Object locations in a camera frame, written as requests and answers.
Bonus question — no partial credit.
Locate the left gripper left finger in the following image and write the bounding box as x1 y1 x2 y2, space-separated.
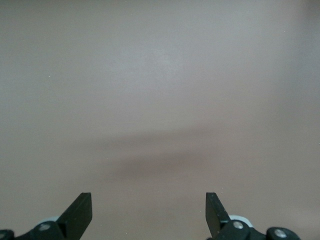
0 191 93 240

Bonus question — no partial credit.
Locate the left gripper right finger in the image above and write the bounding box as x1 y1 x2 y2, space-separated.
205 191 301 240

